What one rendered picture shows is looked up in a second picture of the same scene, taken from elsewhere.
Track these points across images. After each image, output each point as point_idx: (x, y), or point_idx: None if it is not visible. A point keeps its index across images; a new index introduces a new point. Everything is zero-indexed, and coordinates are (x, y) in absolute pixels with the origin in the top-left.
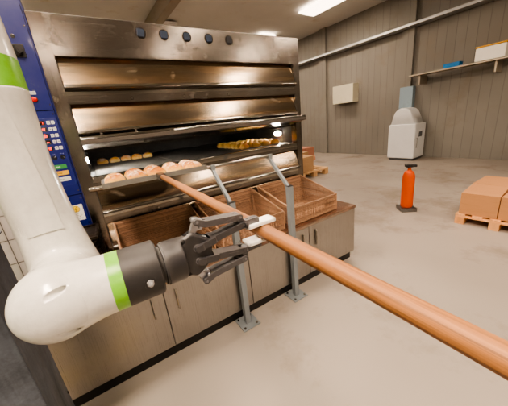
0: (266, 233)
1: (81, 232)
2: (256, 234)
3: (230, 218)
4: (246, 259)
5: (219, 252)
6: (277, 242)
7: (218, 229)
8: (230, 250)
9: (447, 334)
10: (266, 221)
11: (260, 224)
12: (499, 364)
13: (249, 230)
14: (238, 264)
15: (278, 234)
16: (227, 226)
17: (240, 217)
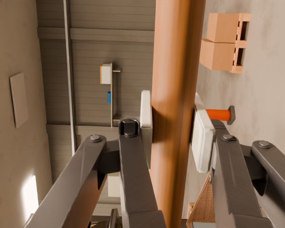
0: (163, 74)
1: None
2: (183, 129)
3: (78, 160)
4: (267, 142)
5: (226, 218)
6: (178, 9)
7: (122, 224)
8: (221, 182)
9: None
10: (144, 100)
11: (144, 108)
12: None
13: (181, 167)
14: None
15: (156, 24)
16: (121, 187)
17: (92, 136)
